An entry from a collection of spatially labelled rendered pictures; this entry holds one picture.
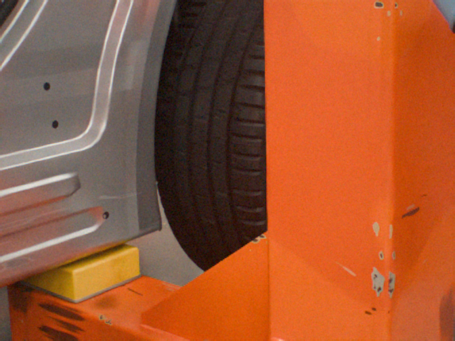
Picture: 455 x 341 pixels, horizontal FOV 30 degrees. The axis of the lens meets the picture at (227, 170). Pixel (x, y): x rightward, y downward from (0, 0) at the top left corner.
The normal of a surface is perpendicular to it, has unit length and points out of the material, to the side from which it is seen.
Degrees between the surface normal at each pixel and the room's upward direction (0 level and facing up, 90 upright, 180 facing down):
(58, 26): 90
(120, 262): 90
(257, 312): 90
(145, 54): 90
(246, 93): 70
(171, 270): 0
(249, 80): 66
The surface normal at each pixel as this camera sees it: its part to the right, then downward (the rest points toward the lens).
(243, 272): -0.65, 0.20
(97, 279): 0.76, 0.14
